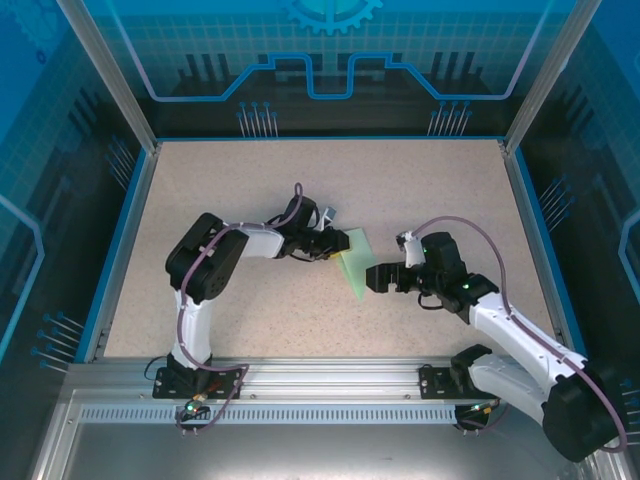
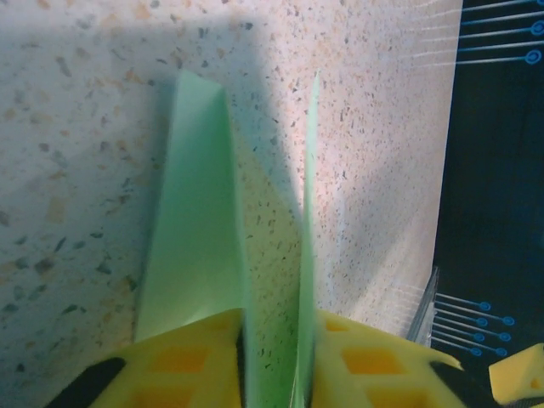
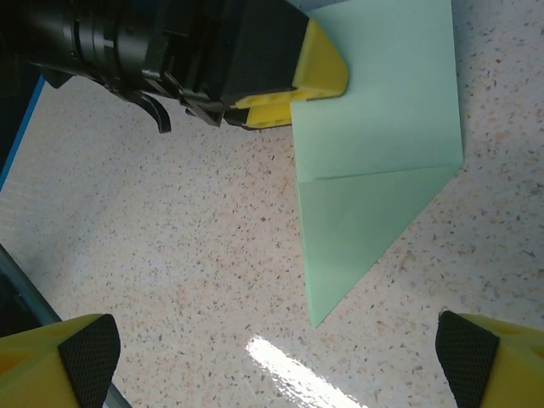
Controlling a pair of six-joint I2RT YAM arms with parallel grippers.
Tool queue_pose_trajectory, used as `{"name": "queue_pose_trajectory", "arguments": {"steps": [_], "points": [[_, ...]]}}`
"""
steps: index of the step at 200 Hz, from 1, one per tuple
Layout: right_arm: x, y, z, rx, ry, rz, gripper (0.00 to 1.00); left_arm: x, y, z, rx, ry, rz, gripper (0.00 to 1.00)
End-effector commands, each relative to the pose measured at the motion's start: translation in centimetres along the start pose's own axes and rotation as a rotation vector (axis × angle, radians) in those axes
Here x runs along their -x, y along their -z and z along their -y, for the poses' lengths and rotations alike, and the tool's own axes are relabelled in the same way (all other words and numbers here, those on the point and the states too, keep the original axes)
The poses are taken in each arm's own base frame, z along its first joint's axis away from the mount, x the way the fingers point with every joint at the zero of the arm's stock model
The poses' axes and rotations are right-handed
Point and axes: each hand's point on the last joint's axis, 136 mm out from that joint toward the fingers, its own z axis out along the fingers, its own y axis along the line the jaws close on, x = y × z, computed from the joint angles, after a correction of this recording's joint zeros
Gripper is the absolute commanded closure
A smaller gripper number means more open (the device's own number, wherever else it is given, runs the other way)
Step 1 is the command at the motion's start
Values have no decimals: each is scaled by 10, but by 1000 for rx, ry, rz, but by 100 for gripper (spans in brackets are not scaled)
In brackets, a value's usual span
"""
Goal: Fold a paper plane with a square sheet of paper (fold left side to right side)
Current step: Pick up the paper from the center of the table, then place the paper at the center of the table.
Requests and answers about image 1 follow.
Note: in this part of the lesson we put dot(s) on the light green cloth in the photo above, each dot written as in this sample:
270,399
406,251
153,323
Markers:
360,262

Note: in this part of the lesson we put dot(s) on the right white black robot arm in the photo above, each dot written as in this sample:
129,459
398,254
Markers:
510,325

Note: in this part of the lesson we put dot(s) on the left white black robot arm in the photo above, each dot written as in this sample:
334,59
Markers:
260,245

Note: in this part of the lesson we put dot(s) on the steel sheet panel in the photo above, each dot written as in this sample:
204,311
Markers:
320,452

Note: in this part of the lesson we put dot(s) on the brass connector with green light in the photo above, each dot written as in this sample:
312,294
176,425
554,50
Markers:
484,407
196,402

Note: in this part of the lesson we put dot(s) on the aluminium side rail blue edge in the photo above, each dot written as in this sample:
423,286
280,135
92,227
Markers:
122,250
537,250

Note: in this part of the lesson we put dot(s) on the aluminium cross rail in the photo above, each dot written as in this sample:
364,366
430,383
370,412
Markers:
330,377

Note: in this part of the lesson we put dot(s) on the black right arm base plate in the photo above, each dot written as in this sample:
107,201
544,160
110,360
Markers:
435,385

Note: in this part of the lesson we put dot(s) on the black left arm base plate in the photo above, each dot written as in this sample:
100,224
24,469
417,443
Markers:
220,387

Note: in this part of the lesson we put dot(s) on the aluminium frame post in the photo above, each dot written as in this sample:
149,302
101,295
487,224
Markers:
115,80
547,75

